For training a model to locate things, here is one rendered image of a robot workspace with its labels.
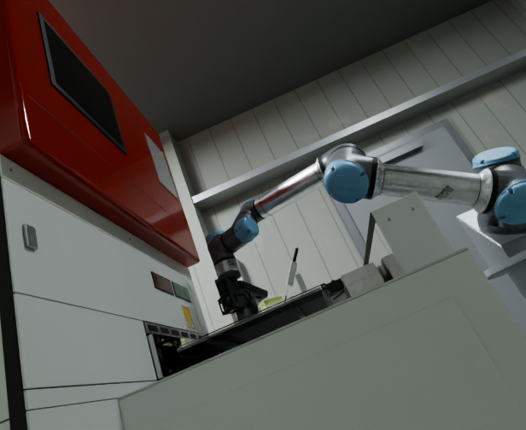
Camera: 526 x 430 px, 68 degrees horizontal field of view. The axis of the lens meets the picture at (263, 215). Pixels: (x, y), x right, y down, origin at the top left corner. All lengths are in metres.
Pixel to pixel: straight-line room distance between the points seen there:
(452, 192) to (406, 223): 0.36
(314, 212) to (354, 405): 2.64
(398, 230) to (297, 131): 2.88
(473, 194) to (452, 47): 3.12
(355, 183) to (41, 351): 0.77
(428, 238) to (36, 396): 0.65
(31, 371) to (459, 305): 0.61
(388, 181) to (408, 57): 3.03
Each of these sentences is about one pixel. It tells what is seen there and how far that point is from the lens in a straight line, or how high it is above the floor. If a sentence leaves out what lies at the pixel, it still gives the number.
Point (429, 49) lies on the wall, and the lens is 4.13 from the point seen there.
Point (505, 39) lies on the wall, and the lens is 4.31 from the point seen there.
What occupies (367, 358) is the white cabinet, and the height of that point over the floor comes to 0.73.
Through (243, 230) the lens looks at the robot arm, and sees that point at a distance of 1.21.
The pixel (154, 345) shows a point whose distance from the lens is 0.92.
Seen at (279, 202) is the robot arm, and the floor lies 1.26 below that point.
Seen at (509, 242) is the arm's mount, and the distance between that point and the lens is 1.31.
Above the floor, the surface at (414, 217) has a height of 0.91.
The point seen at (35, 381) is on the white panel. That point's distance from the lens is 0.62.
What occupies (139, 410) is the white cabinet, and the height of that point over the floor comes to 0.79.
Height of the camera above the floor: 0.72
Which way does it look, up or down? 24 degrees up
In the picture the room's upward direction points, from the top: 23 degrees counter-clockwise
